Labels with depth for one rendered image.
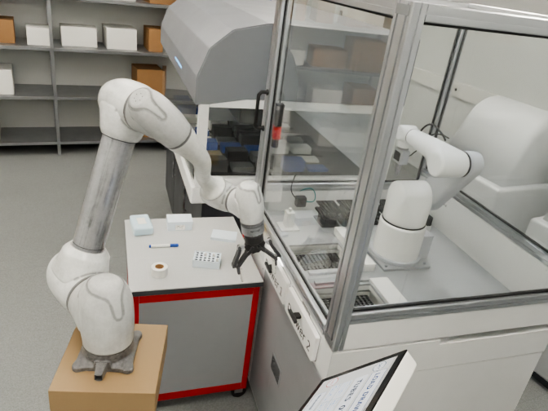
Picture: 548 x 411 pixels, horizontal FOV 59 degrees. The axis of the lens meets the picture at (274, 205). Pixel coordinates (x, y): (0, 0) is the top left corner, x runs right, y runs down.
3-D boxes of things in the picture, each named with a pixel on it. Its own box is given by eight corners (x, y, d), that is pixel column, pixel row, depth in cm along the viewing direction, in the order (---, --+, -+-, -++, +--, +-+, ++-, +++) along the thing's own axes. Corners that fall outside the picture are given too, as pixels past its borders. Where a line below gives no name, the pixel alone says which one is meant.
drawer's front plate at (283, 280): (282, 305, 194) (286, 282, 189) (262, 265, 218) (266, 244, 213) (286, 304, 194) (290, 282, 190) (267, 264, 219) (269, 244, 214)
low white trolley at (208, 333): (130, 420, 232) (129, 291, 198) (125, 333, 284) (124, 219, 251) (246, 402, 250) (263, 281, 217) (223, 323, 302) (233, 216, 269)
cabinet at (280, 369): (290, 532, 195) (324, 387, 160) (233, 351, 282) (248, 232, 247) (482, 483, 225) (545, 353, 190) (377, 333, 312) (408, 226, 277)
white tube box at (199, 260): (192, 267, 220) (192, 259, 218) (194, 257, 227) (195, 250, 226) (219, 269, 221) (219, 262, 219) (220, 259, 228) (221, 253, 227)
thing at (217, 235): (210, 240, 243) (210, 236, 243) (212, 232, 251) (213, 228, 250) (235, 242, 244) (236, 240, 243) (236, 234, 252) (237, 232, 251)
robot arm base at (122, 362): (66, 382, 142) (64, 368, 140) (87, 331, 162) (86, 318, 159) (130, 384, 144) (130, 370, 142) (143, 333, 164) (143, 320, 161)
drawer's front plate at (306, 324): (311, 362, 167) (315, 338, 162) (285, 309, 192) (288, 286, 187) (315, 361, 168) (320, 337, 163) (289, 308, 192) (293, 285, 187)
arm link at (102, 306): (95, 364, 142) (92, 305, 132) (68, 331, 153) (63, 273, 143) (144, 341, 153) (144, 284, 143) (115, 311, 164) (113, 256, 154)
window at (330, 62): (329, 323, 160) (398, 17, 118) (260, 205, 232) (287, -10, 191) (331, 323, 160) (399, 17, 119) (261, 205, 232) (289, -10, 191)
